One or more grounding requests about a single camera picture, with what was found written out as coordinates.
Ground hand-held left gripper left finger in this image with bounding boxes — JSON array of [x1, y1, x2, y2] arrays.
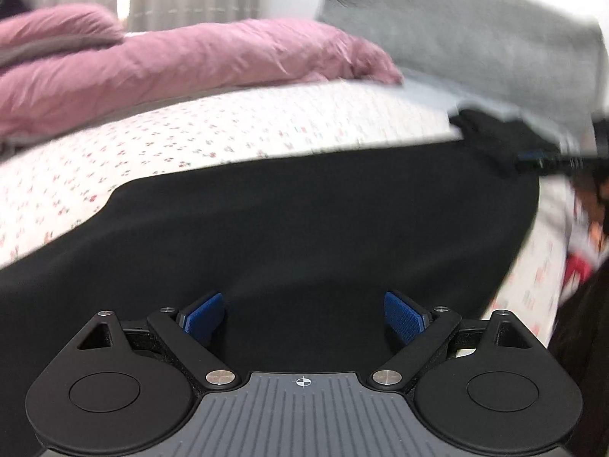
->
[[75, 291, 239, 387]]

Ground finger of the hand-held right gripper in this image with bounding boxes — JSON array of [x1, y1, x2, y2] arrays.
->
[[515, 149, 596, 176]]

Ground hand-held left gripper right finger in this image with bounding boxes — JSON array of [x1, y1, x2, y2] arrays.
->
[[370, 290, 534, 386]]

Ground black pants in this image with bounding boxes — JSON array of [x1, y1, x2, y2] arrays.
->
[[0, 109, 564, 457]]

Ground grey pillow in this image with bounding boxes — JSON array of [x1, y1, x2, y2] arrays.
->
[[315, 0, 606, 127]]

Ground cherry-print bed sheet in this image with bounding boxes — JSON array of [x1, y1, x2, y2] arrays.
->
[[0, 78, 598, 344]]

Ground pink duvet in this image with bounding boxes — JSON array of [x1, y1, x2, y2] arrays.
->
[[0, 18, 406, 146]]

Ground pink pillow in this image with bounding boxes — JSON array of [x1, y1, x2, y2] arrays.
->
[[0, 3, 126, 70]]

